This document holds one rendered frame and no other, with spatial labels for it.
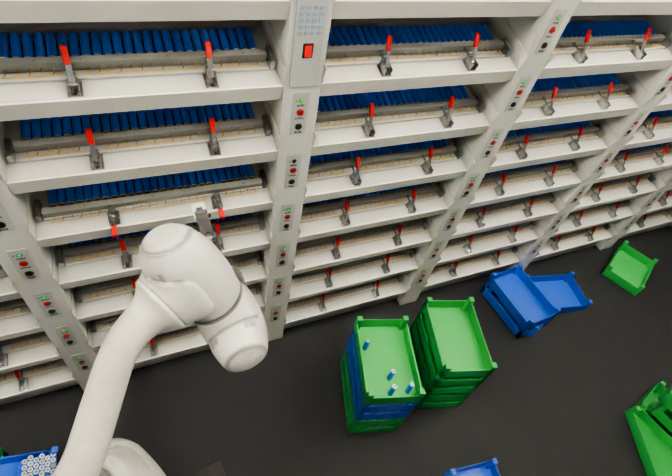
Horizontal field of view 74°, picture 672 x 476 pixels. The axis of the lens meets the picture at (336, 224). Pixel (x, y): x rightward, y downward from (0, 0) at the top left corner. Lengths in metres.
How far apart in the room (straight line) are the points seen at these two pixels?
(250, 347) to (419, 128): 0.87
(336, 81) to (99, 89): 0.52
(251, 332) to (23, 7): 0.66
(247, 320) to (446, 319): 1.25
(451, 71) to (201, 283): 0.89
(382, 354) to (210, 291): 1.13
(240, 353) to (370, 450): 1.26
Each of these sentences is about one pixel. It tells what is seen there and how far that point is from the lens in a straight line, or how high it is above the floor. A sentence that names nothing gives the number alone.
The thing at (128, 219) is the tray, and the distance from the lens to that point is 1.31.
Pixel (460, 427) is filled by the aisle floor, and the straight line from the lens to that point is 2.12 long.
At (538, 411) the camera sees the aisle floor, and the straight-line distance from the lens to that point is 2.32.
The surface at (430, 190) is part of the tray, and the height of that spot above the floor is 0.75.
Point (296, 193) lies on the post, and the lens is 1.34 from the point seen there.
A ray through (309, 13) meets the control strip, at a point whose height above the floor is 1.45.
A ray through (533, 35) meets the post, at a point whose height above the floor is 1.38.
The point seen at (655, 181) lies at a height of 0.54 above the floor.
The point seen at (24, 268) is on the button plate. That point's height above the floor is 0.80.
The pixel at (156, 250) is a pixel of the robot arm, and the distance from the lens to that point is 0.69.
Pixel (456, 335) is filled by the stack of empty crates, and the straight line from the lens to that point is 1.90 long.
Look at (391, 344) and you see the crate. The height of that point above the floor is 0.32.
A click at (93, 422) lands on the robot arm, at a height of 1.13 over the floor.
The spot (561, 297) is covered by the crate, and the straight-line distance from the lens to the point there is 2.74.
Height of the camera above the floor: 1.85
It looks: 47 degrees down
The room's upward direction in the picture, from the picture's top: 14 degrees clockwise
